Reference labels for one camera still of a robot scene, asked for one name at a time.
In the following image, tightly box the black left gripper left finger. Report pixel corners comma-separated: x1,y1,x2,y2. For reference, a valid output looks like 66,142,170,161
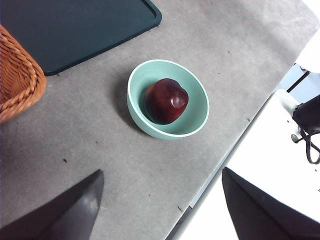
0,169,105,240

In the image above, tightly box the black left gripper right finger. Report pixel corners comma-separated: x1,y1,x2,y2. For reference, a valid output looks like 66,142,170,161
221,166,320,240

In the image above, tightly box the teal ceramic bowl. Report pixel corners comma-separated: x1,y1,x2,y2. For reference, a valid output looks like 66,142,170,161
126,59,210,139

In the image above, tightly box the brown wicker basket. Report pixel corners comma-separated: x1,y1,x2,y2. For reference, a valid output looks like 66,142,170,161
0,24,48,124

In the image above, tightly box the black rectangular tray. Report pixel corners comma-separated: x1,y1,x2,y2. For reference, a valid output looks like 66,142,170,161
0,0,163,77

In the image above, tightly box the black cable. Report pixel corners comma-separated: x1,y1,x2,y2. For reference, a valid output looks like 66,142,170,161
290,128,320,165

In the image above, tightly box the white camera device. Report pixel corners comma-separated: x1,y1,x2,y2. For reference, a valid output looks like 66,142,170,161
273,88,301,121

